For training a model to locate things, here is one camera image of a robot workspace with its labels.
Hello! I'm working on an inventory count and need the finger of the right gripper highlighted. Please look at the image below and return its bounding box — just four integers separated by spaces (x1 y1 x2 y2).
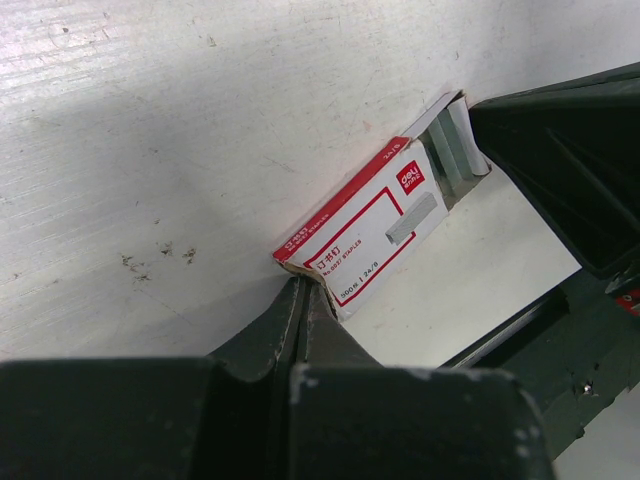
469 64 639 278

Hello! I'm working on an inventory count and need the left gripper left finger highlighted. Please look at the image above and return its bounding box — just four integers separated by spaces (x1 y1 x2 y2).
1 279 303 479

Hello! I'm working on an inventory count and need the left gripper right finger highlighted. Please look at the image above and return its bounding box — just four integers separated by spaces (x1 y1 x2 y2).
288 286 554 479

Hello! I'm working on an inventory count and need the staple box tray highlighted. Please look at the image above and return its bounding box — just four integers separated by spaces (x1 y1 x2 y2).
402 90 492 211

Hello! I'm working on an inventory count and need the red staple box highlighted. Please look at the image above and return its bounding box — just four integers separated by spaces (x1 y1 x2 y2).
273 137 448 321

